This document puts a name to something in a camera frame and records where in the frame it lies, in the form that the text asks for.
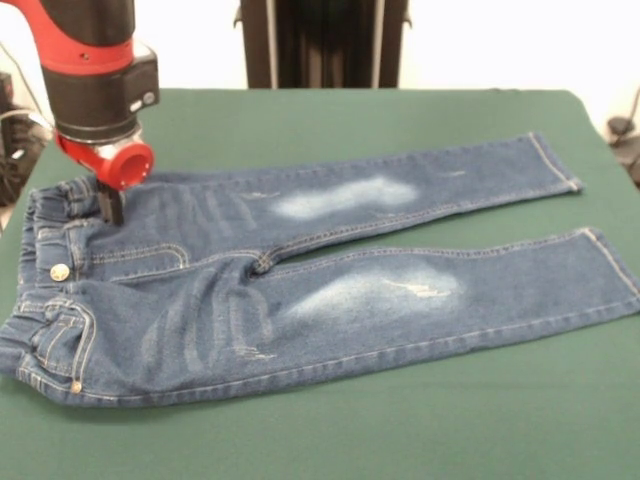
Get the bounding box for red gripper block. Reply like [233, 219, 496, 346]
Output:
[54, 132, 156, 225]

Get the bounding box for blue denim jeans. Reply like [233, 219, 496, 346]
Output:
[0, 130, 640, 410]

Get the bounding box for dark green table cloth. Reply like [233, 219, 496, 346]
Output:
[0, 88, 640, 480]

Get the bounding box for black round stand base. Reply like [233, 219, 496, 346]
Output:
[606, 84, 640, 189]

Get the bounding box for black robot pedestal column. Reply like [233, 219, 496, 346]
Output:
[232, 0, 414, 90]

